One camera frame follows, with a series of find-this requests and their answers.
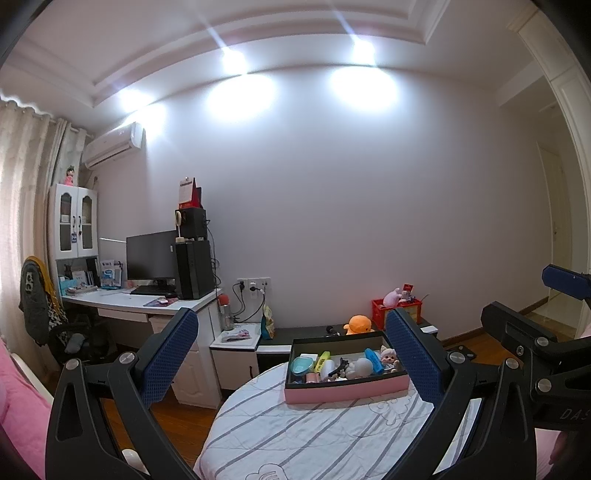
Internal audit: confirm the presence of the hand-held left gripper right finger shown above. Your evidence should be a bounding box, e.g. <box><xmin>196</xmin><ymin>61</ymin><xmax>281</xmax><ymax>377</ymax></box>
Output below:
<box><xmin>385</xmin><ymin>307</ymin><xmax>539</xmax><ymax>480</ymax></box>

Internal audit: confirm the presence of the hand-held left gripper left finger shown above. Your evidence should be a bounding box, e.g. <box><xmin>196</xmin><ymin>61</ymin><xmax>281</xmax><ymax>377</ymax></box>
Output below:
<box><xmin>45</xmin><ymin>307</ymin><xmax>200</xmax><ymax>480</ymax></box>

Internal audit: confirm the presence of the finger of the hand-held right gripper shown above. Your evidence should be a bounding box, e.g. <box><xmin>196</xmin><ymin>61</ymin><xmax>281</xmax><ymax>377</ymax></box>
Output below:
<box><xmin>541</xmin><ymin>264</ymin><xmax>591</xmax><ymax>303</ymax></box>
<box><xmin>480</xmin><ymin>301</ymin><xmax>591</xmax><ymax>398</ymax></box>

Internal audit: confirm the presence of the big-eyed doll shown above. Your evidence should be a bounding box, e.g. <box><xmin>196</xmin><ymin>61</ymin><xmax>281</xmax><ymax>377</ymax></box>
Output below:
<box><xmin>379</xmin><ymin>348</ymin><xmax>404</xmax><ymax>374</ymax></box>

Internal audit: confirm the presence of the pink and black storage box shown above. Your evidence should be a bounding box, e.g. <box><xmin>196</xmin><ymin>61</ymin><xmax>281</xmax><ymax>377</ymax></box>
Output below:
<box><xmin>284</xmin><ymin>330</ymin><xmax>410</xmax><ymax>405</ymax></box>

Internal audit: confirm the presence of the pink printed bed sheet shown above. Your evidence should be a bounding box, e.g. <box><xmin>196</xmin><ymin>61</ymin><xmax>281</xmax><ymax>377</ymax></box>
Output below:
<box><xmin>536</xmin><ymin>429</ymin><xmax>591</xmax><ymax>480</ymax></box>

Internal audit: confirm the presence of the red plastic crate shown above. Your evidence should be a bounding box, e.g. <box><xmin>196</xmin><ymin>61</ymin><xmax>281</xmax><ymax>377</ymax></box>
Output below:
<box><xmin>372</xmin><ymin>298</ymin><xmax>423</xmax><ymax>330</ymax></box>

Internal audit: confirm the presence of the small white cabinet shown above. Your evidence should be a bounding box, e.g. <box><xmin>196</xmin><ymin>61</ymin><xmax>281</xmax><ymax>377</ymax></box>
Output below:
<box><xmin>210</xmin><ymin>323</ymin><xmax>264</xmax><ymax>391</ymax></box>

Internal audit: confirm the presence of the orange octopus plush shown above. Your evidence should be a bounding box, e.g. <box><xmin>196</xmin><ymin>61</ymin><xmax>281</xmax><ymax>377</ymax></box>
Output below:
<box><xmin>342</xmin><ymin>315</ymin><xmax>375</xmax><ymax>336</ymax></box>

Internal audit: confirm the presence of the water bottle with red cap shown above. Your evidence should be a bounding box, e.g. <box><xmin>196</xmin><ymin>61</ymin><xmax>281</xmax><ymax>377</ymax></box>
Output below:
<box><xmin>218</xmin><ymin>293</ymin><xmax>235</xmax><ymax>331</ymax></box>

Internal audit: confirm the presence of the white desk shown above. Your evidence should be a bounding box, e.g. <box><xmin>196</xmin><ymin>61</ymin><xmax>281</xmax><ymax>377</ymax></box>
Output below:
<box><xmin>60</xmin><ymin>288</ymin><xmax>222</xmax><ymax>409</ymax></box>

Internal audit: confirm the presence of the black office chair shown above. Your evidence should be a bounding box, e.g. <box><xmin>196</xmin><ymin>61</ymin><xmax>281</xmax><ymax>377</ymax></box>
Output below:
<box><xmin>46</xmin><ymin>314</ymin><xmax>112</xmax><ymax>365</ymax></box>

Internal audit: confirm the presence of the black computer tower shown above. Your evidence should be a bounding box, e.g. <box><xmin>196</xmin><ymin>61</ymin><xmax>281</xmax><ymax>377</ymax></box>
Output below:
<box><xmin>173</xmin><ymin>240</ymin><xmax>216</xmax><ymax>301</ymax></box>

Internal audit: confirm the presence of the blue and white package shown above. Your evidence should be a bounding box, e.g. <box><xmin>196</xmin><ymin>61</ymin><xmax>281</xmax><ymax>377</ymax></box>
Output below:
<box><xmin>99</xmin><ymin>258</ymin><xmax>123</xmax><ymax>289</ymax></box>

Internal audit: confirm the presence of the black computer monitor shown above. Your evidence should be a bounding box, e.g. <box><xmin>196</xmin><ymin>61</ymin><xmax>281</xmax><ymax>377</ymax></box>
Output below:
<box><xmin>126</xmin><ymin>230</ymin><xmax>178</xmax><ymax>283</ymax></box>

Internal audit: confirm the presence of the black speaker box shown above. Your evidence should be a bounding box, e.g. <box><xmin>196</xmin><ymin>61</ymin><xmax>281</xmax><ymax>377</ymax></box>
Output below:
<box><xmin>175</xmin><ymin>208</ymin><xmax>208</xmax><ymax>241</ymax></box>

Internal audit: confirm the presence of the chair with draped clothes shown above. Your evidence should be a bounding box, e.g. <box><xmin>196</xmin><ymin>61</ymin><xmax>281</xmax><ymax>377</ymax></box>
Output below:
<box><xmin>18</xmin><ymin>256</ymin><xmax>70</xmax><ymax>347</ymax></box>

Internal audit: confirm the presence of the pink quilt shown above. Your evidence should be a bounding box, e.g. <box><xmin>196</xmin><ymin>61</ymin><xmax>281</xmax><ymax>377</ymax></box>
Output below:
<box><xmin>0</xmin><ymin>342</ymin><xmax>54</xmax><ymax>480</ymax></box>

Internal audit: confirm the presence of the red desk calendar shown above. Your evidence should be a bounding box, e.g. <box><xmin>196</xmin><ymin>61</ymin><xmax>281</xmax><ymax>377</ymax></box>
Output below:
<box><xmin>178</xmin><ymin>176</ymin><xmax>204</xmax><ymax>209</ymax></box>

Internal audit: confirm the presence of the white glass-door cabinet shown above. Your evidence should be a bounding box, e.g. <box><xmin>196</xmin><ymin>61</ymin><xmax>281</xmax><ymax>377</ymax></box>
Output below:
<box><xmin>48</xmin><ymin>183</ymin><xmax>100</xmax><ymax>287</ymax></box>

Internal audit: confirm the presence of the beige curtain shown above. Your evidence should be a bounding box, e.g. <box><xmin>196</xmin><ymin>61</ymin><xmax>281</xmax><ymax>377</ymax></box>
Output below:
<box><xmin>0</xmin><ymin>95</ymin><xmax>86</xmax><ymax>352</ymax></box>

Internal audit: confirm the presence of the white air conditioner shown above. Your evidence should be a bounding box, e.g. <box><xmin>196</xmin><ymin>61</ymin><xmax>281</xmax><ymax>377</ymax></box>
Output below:
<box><xmin>81</xmin><ymin>122</ymin><xmax>145</xmax><ymax>168</ymax></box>

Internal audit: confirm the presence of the black power cable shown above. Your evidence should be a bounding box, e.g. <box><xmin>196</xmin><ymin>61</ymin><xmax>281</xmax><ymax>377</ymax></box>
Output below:
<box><xmin>231</xmin><ymin>281</ymin><xmax>269</xmax><ymax>324</ymax></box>

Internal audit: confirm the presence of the white door frame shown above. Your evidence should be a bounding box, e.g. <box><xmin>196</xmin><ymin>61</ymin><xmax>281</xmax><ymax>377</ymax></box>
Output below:
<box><xmin>517</xmin><ymin>14</ymin><xmax>591</xmax><ymax>319</ymax></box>

